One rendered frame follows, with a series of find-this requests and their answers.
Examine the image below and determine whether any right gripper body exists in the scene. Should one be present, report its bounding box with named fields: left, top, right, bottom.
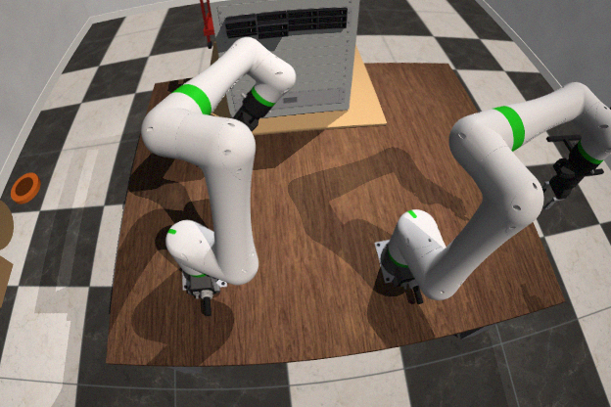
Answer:
left=549, top=142, right=599, bottom=200

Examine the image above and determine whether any light grey rectangular frame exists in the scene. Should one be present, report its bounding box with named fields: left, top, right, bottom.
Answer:
left=210, top=0, right=359, bottom=118

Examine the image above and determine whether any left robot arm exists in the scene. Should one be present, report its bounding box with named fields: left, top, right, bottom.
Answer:
left=141, top=37, right=296, bottom=316

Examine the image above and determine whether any tan flat board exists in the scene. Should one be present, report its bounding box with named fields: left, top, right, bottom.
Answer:
left=211, top=44, right=387, bottom=135

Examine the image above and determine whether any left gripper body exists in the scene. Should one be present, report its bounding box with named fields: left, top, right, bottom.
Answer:
left=233, top=89, right=272, bottom=132

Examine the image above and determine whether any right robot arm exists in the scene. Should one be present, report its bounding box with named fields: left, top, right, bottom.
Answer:
left=381, top=82, right=611, bottom=304

